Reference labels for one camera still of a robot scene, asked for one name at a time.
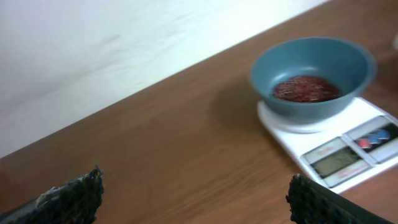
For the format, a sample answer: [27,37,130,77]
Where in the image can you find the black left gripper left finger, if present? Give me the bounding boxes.
[1,167,104,224]

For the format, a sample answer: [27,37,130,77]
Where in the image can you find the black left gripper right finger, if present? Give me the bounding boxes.
[285,174,392,224]

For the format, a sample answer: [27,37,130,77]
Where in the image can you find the red adzuki beans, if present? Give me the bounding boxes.
[272,76,340,103]

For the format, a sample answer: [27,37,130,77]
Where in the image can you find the blue plastic bowl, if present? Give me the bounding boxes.
[250,37,377,123]

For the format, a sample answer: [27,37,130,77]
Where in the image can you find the white digital kitchen scale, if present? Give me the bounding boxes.
[257,98,397,194]

